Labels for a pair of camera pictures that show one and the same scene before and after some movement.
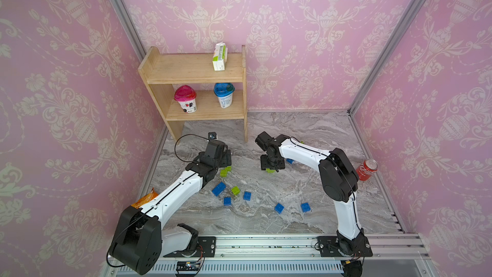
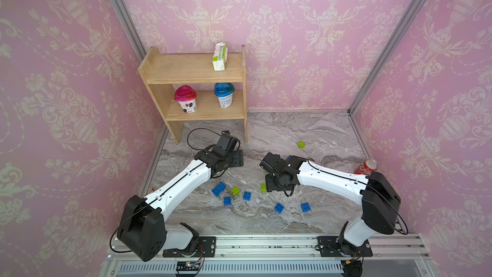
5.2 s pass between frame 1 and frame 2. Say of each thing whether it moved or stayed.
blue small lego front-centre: stayed
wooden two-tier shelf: stayed
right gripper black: moved
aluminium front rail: stayed
